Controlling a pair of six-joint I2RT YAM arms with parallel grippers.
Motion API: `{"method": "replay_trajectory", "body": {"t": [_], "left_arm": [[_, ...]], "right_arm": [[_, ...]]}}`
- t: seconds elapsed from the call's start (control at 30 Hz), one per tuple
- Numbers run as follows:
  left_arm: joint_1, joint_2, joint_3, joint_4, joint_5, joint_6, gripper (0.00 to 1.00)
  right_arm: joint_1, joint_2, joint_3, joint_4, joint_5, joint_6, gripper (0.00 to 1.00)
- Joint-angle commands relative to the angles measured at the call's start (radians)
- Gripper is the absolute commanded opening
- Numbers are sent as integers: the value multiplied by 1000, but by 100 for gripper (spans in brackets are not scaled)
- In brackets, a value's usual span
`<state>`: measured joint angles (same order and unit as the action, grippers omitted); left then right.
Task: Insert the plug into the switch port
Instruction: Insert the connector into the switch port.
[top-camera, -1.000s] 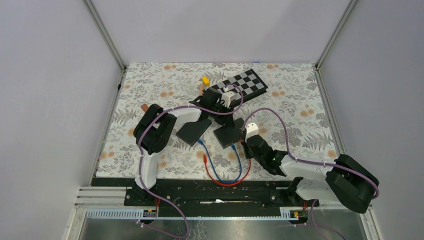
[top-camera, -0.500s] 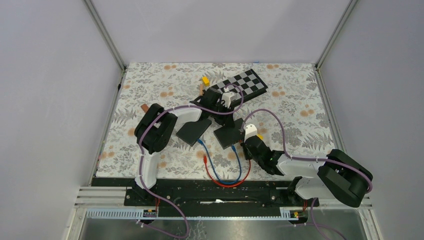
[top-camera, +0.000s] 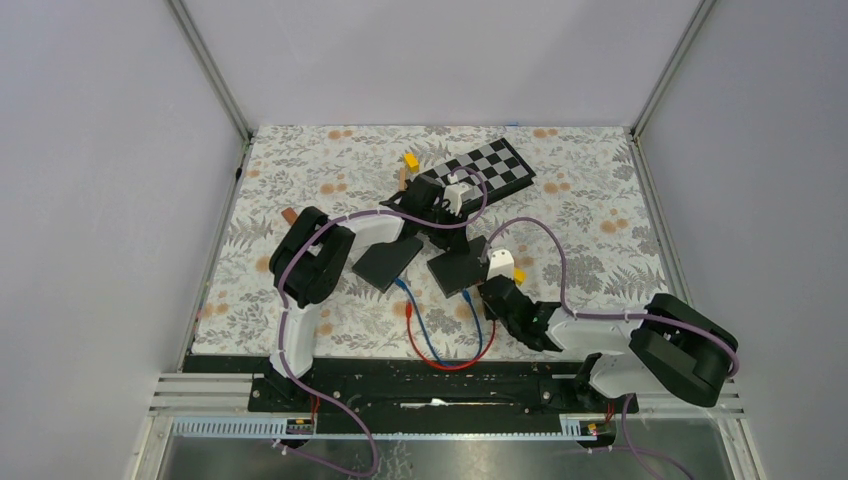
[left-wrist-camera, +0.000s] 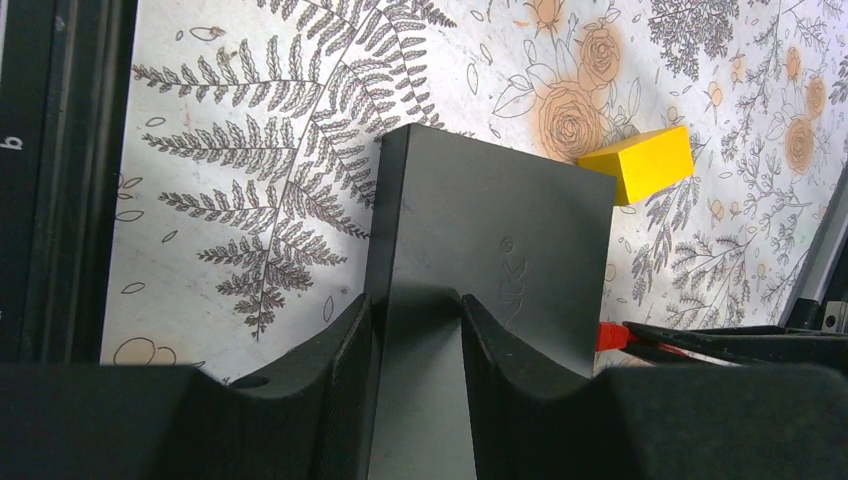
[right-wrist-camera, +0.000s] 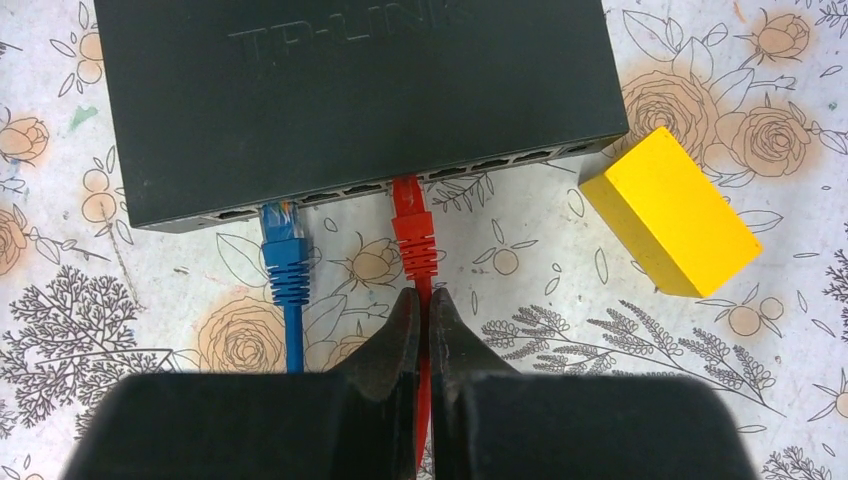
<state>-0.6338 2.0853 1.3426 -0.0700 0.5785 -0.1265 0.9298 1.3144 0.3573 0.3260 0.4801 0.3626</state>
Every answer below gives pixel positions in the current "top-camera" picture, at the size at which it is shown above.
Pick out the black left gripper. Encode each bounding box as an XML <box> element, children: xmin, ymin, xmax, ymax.
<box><xmin>420</xmin><ymin>205</ymin><xmax>470</xmax><ymax>258</ymax></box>

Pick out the black network switch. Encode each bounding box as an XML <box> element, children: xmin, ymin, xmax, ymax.
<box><xmin>352</xmin><ymin>236</ymin><xmax>423</xmax><ymax>293</ymax></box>
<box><xmin>427</xmin><ymin>236</ymin><xmax>489</xmax><ymax>298</ymax></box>

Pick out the blue ethernet cable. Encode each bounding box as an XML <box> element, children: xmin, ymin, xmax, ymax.
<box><xmin>394</xmin><ymin>278</ymin><xmax>485</xmax><ymax>368</ymax></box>

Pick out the red cable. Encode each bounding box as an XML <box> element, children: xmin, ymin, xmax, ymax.
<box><xmin>404</xmin><ymin>302</ymin><xmax>498</xmax><ymax>372</ymax></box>

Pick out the black white chessboard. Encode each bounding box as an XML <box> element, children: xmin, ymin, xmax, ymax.
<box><xmin>423</xmin><ymin>138</ymin><xmax>536</xmax><ymax>205</ymax></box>

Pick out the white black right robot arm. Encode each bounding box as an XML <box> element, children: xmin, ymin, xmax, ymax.
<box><xmin>478</xmin><ymin>276</ymin><xmax>739</xmax><ymax>412</ymax></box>

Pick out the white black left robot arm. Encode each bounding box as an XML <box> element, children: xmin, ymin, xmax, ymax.
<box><xmin>269</xmin><ymin>174</ymin><xmax>472</xmax><ymax>411</ymax></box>

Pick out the yellow block on mat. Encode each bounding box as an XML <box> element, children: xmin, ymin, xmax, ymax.
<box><xmin>513</xmin><ymin>268</ymin><xmax>527</xmax><ymax>286</ymax></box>

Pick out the yellow block near chessboard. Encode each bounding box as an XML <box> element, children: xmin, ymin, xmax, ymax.
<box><xmin>403</xmin><ymin>152</ymin><xmax>420</xmax><ymax>174</ymax></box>

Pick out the floral table mat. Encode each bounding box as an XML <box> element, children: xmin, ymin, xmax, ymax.
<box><xmin>191</xmin><ymin>125</ymin><xmax>668</xmax><ymax>357</ymax></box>

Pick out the reddish brown wooden block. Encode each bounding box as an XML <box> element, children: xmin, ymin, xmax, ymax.
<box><xmin>281</xmin><ymin>208</ymin><xmax>298</xmax><ymax>225</ymax></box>

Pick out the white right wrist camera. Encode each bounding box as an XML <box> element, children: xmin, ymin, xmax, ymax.
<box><xmin>486</xmin><ymin>248</ymin><xmax>515</xmax><ymax>281</ymax></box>

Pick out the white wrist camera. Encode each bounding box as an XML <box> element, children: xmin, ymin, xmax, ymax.
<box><xmin>443</xmin><ymin>173</ymin><xmax>473</xmax><ymax>216</ymax></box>
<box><xmin>486</xmin><ymin>248</ymin><xmax>515</xmax><ymax>281</ymax></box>

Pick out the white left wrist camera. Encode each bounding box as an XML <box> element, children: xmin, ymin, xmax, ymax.
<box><xmin>443</xmin><ymin>173</ymin><xmax>473</xmax><ymax>216</ymax></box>

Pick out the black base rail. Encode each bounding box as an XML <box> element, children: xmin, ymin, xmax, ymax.
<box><xmin>183</xmin><ymin>355</ymin><xmax>640</xmax><ymax>438</ymax></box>

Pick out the left aluminium frame post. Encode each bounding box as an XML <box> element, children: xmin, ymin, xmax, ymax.
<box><xmin>164</xmin><ymin>0</ymin><xmax>254</xmax><ymax>143</ymax></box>

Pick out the aluminium frame post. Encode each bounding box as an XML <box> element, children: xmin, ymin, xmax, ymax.
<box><xmin>630</xmin><ymin>0</ymin><xmax>718</xmax><ymax>139</ymax></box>
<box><xmin>164</xmin><ymin>0</ymin><xmax>254</xmax><ymax>143</ymax></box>

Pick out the right aluminium frame post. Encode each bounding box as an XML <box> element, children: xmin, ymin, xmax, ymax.
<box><xmin>630</xmin><ymin>0</ymin><xmax>718</xmax><ymax>139</ymax></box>

